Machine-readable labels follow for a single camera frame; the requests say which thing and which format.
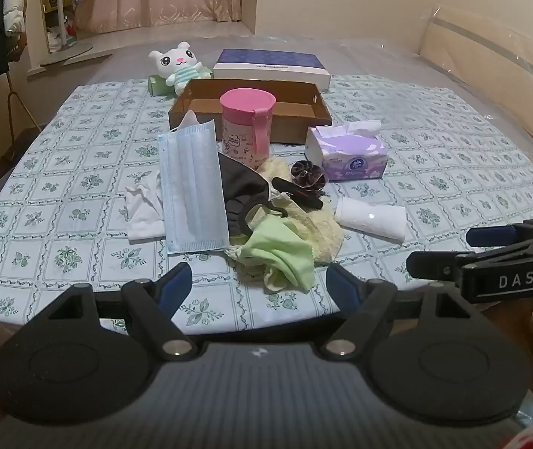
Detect dark scrunchie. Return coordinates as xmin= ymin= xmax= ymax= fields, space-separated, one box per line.
xmin=291 ymin=160 xmax=327 ymax=195

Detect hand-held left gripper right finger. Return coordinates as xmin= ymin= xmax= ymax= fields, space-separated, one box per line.
xmin=321 ymin=263 xmax=488 ymax=361

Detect white towel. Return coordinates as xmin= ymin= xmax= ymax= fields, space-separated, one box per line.
xmin=333 ymin=196 xmax=408 ymax=244

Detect black face mask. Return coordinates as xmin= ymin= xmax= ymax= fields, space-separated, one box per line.
xmin=217 ymin=150 xmax=290 ymax=244

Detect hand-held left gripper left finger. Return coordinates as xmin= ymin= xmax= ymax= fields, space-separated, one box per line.
xmin=28 ymin=262 xmax=199 ymax=362

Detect light green cloth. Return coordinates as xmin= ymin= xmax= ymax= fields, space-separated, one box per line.
xmin=241 ymin=220 xmax=316 ymax=293

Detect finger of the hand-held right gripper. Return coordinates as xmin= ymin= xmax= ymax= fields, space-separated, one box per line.
xmin=406 ymin=250 xmax=467 ymax=282
xmin=465 ymin=217 xmax=533 ymax=247

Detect small green box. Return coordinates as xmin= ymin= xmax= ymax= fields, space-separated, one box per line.
xmin=147 ymin=68 xmax=213 ymax=97

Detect plastic wrapped headboard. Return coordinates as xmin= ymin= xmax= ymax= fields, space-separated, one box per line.
xmin=418 ymin=4 xmax=533 ymax=169

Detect blue face mask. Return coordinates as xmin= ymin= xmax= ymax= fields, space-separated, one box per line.
xmin=156 ymin=119 xmax=231 ymax=256

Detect white plush bunny toy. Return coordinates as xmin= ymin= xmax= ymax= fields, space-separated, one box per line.
xmin=149 ymin=42 xmax=212 ymax=95

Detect flat blue white box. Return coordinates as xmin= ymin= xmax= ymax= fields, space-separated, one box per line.
xmin=213 ymin=48 xmax=332 ymax=92

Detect white cloth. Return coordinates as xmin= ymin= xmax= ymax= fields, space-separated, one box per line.
xmin=124 ymin=173 xmax=167 ymax=244

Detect purple tissue pack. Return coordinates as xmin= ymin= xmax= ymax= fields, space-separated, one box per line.
xmin=305 ymin=120 xmax=387 ymax=182

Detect pink lidded cup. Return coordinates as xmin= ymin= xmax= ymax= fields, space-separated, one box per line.
xmin=220 ymin=88 xmax=277 ymax=169

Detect brown cardboard box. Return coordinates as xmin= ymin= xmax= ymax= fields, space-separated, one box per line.
xmin=168 ymin=79 xmax=333 ymax=146

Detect metal clothes rack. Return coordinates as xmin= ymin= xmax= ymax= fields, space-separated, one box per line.
xmin=0 ymin=75 xmax=43 ymax=150

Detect plastic covered mattress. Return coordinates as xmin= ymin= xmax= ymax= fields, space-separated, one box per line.
xmin=28 ymin=30 xmax=533 ymax=188

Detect black hair clip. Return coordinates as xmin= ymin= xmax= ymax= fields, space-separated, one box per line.
xmin=272 ymin=176 xmax=324 ymax=210

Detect pale yellow towel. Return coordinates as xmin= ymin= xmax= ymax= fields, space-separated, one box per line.
xmin=248 ymin=158 xmax=344 ymax=263

